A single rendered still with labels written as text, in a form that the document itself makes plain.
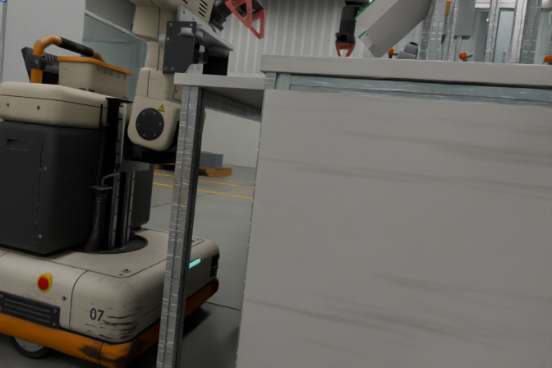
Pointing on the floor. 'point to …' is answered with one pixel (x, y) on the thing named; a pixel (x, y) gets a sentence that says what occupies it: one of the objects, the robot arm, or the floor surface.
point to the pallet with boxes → (213, 161)
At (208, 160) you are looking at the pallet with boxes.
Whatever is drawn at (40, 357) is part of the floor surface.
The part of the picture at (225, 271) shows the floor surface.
